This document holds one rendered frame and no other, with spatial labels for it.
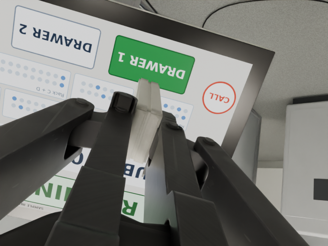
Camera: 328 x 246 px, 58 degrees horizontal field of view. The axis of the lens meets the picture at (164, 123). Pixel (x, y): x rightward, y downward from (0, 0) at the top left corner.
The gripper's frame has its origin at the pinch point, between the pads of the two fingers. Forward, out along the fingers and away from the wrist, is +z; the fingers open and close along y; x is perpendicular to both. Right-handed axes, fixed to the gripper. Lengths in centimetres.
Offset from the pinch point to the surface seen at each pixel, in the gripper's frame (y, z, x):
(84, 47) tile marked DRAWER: -7.3, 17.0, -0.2
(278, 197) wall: 217, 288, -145
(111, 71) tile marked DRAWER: -3.6, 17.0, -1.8
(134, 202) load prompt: 4.3, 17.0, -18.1
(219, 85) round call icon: 9.0, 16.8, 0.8
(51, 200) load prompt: -6.5, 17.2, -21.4
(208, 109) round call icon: 8.9, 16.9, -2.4
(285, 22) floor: 69, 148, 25
